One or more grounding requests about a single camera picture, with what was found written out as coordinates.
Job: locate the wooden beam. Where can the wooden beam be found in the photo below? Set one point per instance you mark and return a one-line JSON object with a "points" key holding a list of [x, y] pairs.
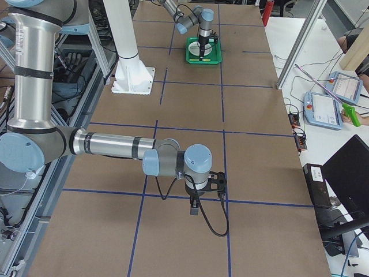
{"points": [[357, 52]]}

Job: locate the black monitor on stand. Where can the black monitor on stand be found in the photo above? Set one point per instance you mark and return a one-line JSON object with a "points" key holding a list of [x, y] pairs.
{"points": [[347, 174]]}

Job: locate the white round plate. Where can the white round plate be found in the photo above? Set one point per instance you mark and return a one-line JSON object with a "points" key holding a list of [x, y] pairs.
{"points": [[194, 49]]}

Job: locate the black desktop box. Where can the black desktop box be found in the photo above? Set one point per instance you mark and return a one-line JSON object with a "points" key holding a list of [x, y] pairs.
{"points": [[316, 184]]}

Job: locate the blue teach pendant far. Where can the blue teach pendant far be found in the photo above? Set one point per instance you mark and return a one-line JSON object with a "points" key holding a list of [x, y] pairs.
{"points": [[345, 87]]}

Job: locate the seated person in black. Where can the seated person in black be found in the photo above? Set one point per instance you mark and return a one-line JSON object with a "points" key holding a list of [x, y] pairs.
{"points": [[346, 43]]}

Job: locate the green plastic tray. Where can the green plastic tray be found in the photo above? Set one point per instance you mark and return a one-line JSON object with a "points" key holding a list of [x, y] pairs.
{"points": [[215, 55]]}

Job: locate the blue teach pendant near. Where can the blue teach pendant near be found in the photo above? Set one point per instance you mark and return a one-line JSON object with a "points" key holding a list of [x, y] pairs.
{"points": [[322, 110]]}

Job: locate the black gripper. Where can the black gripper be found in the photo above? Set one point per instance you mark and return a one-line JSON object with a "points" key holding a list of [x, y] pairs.
{"points": [[202, 41], [192, 192]]}

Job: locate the red cylinder tube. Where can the red cylinder tube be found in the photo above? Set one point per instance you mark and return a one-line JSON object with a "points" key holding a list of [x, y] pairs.
{"points": [[267, 11]]}

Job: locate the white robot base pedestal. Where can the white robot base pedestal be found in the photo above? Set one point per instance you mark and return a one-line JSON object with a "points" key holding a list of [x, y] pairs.
{"points": [[131, 75]]}

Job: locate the blue teach pendant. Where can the blue teach pendant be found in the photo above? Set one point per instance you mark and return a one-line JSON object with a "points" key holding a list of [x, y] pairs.
{"points": [[345, 87], [322, 110]]}

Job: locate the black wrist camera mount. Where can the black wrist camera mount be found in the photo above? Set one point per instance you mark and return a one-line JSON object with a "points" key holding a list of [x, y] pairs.
{"points": [[214, 36], [217, 182]]}

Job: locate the aluminium frame column left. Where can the aluminium frame column left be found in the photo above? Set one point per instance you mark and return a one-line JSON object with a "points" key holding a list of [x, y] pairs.
{"points": [[304, 33]]}

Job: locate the orange black connector board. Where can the orange black connector board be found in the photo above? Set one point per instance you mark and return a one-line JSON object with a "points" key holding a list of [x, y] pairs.
{"points": [[294, 120]]}

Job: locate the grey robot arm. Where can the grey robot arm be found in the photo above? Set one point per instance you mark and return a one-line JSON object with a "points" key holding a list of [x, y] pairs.
{"points": [[203, 17], [32, 140]]}

